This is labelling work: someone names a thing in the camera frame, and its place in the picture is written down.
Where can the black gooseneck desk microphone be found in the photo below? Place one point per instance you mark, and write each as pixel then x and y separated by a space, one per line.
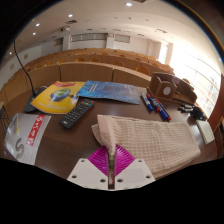
pixel 33 101

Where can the white notepad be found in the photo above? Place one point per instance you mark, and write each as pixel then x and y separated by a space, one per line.
pixel 205 131

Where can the yellow booklet with globe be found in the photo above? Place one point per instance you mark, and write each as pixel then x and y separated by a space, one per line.
pixel 55 96

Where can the white magazine with red band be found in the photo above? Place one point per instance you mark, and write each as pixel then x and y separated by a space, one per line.
pixel 25 136

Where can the blue printed booklet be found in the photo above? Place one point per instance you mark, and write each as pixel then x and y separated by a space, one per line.
pixel 110 90

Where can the black marker pen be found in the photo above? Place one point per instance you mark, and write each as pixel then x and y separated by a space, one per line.
pixel 186 107

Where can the black handheld microphone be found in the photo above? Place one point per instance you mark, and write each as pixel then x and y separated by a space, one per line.
pixel 198 113

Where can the blue whiteboard marker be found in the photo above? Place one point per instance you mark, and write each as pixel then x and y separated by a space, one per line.
pixel 161 111
pixel 147 102

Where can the black metal frame stand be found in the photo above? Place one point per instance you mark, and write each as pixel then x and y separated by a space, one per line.
pixel 3 116

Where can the black remote control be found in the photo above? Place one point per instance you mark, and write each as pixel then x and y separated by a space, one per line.
pixel 76 114

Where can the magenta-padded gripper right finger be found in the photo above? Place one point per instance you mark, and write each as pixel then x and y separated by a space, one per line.
pixel 131 170

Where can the rows of wooden auditorium seats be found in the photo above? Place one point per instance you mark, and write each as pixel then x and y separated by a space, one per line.
pixel 86 71

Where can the recessed ceiling lights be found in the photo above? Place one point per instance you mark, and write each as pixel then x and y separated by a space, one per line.
pixel 128 4

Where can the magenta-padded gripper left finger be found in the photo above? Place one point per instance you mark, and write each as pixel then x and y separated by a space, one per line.
pixel 90 170

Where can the beige waffle-weave towel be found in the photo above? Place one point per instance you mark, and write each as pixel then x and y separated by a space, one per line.
pixel 156 143

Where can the wooden shelf unit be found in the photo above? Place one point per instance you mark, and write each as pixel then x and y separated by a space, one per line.
pixel 220 136

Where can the wooden desk organizer with clock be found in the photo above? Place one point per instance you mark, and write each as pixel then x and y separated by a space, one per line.
pixel 170 88

